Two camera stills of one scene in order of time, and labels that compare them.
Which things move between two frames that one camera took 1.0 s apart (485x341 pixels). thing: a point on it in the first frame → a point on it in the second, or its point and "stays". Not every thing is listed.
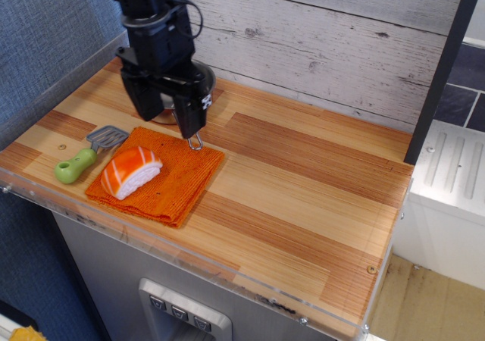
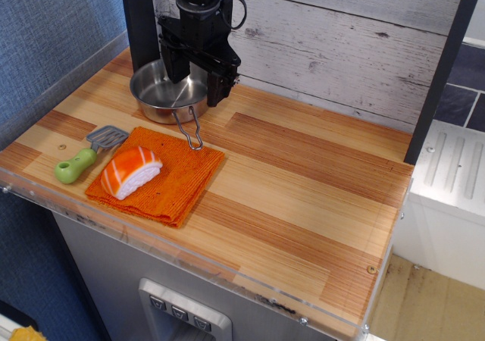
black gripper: (161, 50) → (205, 39)
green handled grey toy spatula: (102, 138) stays
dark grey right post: (428, 115) stays
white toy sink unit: (442, 228) stays
